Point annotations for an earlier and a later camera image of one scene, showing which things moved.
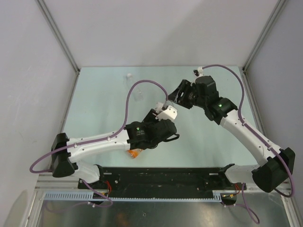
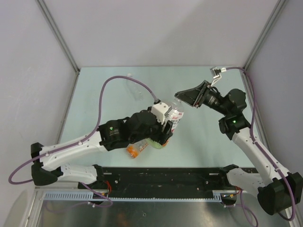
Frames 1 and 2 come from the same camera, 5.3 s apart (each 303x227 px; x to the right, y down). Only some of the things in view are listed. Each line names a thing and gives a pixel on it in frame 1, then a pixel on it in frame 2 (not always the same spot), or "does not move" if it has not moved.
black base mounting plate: (123, 182) does not move
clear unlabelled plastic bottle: (136, 92) does not move
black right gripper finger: (173, 95) to (191, 96)
